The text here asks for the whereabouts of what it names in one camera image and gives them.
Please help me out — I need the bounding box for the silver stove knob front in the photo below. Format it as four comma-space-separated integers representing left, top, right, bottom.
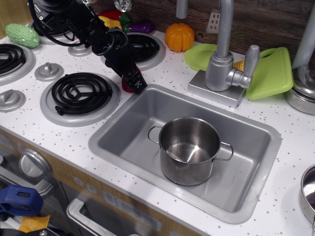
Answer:
0, 89, 26, 113

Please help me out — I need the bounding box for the red toy sweet potato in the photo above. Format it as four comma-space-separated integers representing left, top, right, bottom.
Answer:
121, 66, 144, 93

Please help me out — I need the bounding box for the black cable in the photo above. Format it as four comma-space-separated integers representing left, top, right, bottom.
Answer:
27, 14, 86, 48

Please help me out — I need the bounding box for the front black stove burner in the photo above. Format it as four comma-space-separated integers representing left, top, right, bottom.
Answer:
40, 72, 121, 127

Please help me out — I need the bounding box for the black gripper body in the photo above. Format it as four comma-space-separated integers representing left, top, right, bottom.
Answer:
91, 28, 136, 76

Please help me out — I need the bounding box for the silver stove knob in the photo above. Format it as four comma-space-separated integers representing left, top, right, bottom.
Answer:
34, 62, 64, 82
68, 45, 92, 57
0, 89, 26, 113

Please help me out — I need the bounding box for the silver spatula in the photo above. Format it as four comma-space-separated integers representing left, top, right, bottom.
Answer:
206, 8, 221, 34

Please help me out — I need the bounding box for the yellow toy corn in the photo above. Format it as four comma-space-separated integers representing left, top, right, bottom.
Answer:
233, 60, 245, 71

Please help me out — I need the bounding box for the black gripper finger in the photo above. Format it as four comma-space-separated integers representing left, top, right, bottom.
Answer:
124, 71, 148, 95

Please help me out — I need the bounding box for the red yellow toy pepper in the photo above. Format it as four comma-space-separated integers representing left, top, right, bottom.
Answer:
98, 10, 131, 32

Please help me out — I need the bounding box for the silver stove knob middle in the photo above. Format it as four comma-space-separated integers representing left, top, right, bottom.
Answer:
34, 62, 64, 82

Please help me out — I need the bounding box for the grey sink basin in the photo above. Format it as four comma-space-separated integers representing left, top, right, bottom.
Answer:
89, 85, 282, 224

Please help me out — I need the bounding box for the left black stove burner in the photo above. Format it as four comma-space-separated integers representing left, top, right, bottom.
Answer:
0, 44, 35, 86

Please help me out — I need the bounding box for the steel pot right back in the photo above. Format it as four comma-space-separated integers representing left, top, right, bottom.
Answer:
284, 65, 315, 115

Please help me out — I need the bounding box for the silver stove knob back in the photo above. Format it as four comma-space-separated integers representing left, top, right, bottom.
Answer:
68, 45, 92, 57

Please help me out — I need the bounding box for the silver oven door handle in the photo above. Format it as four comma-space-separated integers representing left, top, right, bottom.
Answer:
66, 198, 115, 236

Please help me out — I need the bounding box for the grey post right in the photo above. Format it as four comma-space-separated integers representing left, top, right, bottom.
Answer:
292, 5, 315, 69

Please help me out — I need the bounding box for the yellow cloth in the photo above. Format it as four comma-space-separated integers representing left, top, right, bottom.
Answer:
18, 215, 50, 233

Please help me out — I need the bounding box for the grey pipe top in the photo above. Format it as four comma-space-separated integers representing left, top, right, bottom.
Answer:
176, 0, 188, 19

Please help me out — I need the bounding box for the light green plate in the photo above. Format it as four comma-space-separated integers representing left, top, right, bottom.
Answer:
184, 43, 235, 72

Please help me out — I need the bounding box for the steel bowl right front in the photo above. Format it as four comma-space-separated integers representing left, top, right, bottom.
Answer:
299, 165, 315, 232

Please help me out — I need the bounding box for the black stove burner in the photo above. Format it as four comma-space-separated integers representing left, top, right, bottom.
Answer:
0, 44, 35, 86
40, 72, 121, 127

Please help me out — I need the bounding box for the back right stove burner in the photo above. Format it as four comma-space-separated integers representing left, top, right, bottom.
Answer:
127, 32, 166, 71

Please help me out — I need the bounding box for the purple toy eggplant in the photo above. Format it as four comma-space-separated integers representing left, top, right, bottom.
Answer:
127, 22, 154, 33

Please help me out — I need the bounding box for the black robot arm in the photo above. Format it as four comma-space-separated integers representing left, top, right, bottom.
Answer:
28, 0, 147, 94

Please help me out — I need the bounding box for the orange toy pumpkin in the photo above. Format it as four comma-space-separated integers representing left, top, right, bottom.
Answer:
164, 23, 195, 52

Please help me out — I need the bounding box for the green toy bitter gourd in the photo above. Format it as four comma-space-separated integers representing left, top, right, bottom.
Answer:
5, 23, 40, 48

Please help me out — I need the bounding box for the silver faucet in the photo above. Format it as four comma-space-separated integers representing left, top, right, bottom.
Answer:
188, 0, 260, 108

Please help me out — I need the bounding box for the stainless steel pot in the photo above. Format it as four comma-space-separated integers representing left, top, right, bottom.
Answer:
147, 117, 234, 186

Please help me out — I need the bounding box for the green cutting board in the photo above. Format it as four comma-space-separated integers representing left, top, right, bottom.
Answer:
246, 47, 293, 100

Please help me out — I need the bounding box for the back left stove burner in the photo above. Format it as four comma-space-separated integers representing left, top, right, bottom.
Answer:
28, 21, 78, 45

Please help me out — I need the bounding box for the blue clamp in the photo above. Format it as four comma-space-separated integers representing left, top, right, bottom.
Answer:
0, 185, 43, 216

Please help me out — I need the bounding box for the silver oven dial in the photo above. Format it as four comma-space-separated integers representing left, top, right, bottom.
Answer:
19, 148, 52, 178

